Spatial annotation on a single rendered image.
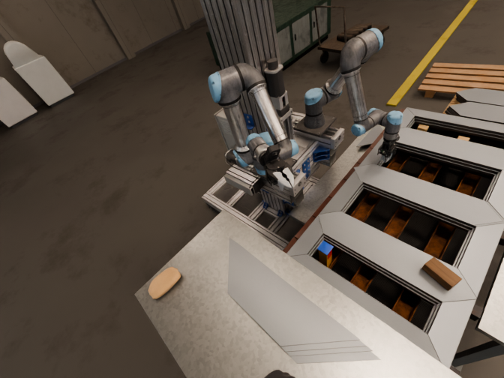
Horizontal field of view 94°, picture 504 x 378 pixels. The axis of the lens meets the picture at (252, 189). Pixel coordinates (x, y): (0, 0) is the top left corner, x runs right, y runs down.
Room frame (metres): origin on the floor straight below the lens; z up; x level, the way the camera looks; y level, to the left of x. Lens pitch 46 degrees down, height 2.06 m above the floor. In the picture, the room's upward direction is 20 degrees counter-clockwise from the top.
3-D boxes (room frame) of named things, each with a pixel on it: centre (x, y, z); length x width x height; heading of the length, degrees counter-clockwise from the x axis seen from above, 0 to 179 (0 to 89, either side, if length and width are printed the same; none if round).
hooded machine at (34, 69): (8.23, 4.56, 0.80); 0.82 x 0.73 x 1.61; 124
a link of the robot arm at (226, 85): (1.09, -0.04, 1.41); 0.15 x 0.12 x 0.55; 98
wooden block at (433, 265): (0.26, -0.65, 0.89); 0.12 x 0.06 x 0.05; 15
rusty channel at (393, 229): (0.70, -0.88, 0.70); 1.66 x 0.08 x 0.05; 122
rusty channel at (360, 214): (0.87, -0.78, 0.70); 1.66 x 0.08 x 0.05; 122
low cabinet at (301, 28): (5.91, -1.53, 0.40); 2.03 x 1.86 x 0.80; 122
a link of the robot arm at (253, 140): (0.83, -0.08, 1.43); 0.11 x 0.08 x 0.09; 8
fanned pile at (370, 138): (1.39, -1.10, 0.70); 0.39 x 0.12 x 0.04; 122
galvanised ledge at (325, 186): (1.23, -0.79, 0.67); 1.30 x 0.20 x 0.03; 122
